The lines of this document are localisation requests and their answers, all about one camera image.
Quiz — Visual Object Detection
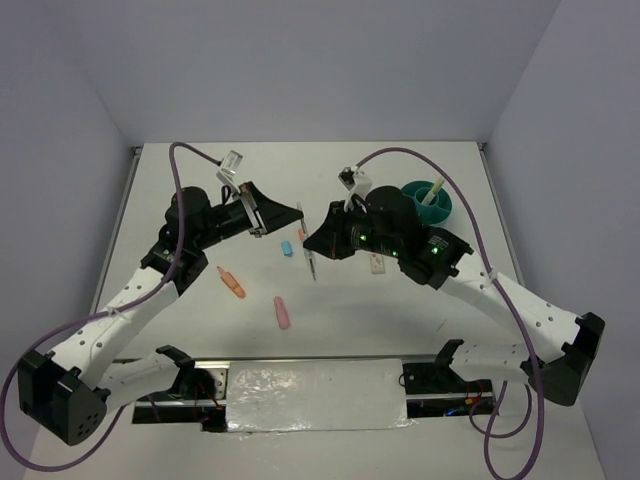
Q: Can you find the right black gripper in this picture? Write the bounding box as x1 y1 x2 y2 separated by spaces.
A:
304 198 401 258

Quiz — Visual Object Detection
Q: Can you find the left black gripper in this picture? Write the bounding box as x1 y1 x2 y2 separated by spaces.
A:
195 183 304 252

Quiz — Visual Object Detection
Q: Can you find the blue highlighter cap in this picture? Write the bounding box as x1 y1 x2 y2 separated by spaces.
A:
280 241 294 257

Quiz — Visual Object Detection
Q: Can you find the orange transparent highlighter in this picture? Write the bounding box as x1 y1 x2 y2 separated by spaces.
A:
216 266 246 299

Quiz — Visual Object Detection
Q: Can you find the yellow thin highlighter pen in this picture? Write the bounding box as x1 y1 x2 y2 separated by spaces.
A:
421 176 445 206

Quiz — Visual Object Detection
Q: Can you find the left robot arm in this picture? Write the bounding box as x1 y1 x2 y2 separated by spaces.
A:
17 182 303 446

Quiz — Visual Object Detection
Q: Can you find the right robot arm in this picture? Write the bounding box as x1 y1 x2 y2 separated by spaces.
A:
304 186 605 406

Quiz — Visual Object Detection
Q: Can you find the white eraser with label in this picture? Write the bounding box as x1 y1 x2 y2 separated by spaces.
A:
370 254 386 275

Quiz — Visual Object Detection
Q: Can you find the teal round organizer container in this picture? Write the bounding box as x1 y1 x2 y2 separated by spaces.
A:
401 180 453 227

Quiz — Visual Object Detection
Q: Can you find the silver foil sheet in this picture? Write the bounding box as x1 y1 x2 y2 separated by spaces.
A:
226 359 411 433

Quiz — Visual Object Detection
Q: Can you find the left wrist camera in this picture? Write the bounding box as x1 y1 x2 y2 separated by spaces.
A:
216 150 244 190

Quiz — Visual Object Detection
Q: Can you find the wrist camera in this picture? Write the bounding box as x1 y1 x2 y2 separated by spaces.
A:
338 167 372 212
216 150 244 190

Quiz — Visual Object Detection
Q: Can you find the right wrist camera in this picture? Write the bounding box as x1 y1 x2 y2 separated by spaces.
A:
338 167 372 212

